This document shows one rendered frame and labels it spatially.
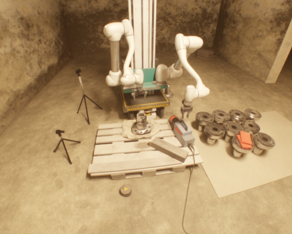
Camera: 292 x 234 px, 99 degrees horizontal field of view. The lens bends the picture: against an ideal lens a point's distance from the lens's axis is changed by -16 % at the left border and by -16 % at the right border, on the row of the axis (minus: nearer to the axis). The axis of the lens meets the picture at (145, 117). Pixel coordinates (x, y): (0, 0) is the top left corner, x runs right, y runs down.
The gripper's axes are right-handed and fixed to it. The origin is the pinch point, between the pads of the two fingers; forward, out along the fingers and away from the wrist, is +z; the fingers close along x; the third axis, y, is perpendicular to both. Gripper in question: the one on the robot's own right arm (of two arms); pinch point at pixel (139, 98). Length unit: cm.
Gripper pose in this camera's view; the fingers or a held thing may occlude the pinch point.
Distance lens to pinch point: 189.6
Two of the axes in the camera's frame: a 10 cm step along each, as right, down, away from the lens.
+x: -9.7, 1.4, -1.8
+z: 0.0, 8.0, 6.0
